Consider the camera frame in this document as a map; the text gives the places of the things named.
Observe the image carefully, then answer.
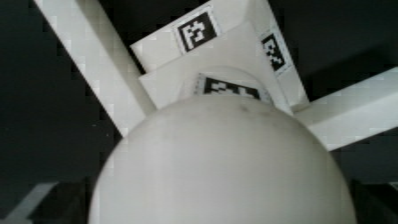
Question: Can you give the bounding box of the white lamp base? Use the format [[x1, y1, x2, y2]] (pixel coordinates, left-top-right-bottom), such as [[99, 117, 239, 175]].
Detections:
[[129, 0, 308, 113]]

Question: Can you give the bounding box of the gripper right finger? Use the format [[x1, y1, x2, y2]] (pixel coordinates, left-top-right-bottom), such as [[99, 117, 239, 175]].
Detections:
[[351, 181, 398, 224]]

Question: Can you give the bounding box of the white U-shaped fence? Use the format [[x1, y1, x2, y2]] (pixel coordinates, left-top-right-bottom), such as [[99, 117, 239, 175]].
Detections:
[[33, 0, 398, 150]]

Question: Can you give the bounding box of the white lamp bulb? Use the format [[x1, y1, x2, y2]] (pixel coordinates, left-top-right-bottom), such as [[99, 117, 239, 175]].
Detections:
[[86, 72, 358, 224]]

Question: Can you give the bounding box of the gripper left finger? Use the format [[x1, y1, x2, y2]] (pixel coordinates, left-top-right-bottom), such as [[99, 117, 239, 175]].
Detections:
[[0, 182, 56, 224]]

